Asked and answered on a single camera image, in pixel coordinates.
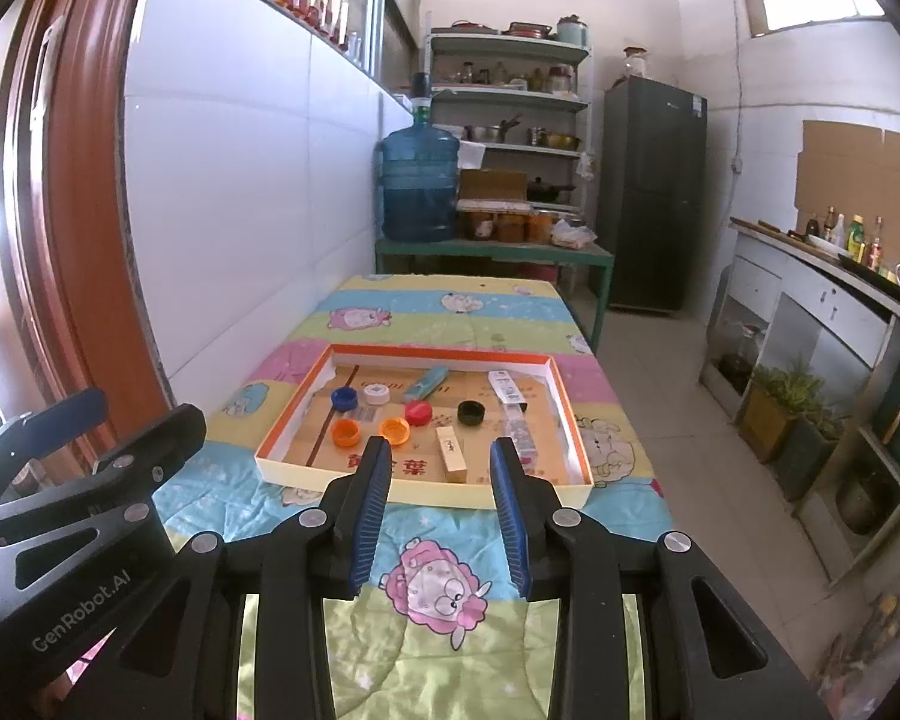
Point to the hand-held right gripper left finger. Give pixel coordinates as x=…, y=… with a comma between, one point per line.
x=367, y=517

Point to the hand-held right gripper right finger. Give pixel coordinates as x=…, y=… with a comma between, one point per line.
x=510, y=517

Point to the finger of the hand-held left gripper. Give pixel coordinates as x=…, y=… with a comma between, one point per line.
x=67, y=409
x=157, y=446

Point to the shallow orange-rimmed cardboard box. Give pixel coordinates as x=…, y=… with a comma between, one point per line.
x=420, y=457

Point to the clear plastic blister pack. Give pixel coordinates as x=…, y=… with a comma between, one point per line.
x=523, y=439

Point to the gold rectangular box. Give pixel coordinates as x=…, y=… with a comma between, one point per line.
x=451, y=454

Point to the orange bottle cap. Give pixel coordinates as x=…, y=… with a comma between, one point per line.
x=395, y=429
x=346, y=433

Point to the black bottle cap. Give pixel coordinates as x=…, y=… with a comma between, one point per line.
x=471, y=412

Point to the red bottle cap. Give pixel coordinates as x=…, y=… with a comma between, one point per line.
x=418, y=412

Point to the blue bottle cap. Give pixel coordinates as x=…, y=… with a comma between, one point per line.
x=344, y=399

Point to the white bottle cap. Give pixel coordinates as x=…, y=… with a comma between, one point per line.
x=376, y=393

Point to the white cartoon print box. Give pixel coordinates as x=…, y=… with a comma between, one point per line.
x=506, y=388

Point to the green metal table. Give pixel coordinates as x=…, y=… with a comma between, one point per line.
x=495, y=251

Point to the jar of orange preserve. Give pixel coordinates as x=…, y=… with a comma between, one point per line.
x=511, y=228
x=478, y=227
x=540, y=227

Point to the white plastic bag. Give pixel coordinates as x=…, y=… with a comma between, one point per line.
x=574, y=234

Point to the potted green plants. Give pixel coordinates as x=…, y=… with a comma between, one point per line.
x=787, y=420

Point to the black cooking pot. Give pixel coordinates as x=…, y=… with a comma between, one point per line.
x=547, y=191

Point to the brown cardboard box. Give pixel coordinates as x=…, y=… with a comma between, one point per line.
x=493, y=184

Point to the blue water jug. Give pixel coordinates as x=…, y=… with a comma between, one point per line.
x=418, y=180

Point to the dark green refrigerator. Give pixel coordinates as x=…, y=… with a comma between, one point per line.
x=649, y=195

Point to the metal pot under counter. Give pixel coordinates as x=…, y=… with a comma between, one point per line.
x=862, y=502

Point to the white kitchen counter cabinet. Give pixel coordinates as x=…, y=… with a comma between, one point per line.
x=817, y=315

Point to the crumpled plastic bags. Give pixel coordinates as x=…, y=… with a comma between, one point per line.
x=870, y=637

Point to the pale green shelf unit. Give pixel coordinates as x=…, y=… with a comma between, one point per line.
x=510, y=101

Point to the dark sauce bottle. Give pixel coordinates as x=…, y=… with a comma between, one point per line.
x=829, y=221

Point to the white bottle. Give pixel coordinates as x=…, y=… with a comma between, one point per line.
x=840, y=232

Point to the green yellow-capped bottle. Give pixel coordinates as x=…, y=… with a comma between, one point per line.
x=856, y=240

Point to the red bottle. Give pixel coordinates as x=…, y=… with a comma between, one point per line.
x=877, y=247

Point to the teal enamel pot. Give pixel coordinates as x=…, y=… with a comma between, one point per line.
x=572, y=31

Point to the red-brown wooden door frame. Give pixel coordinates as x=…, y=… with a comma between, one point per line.
x=75, y=202

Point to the cardboard wall backsplash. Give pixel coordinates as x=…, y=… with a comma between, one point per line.
x=855, y=180

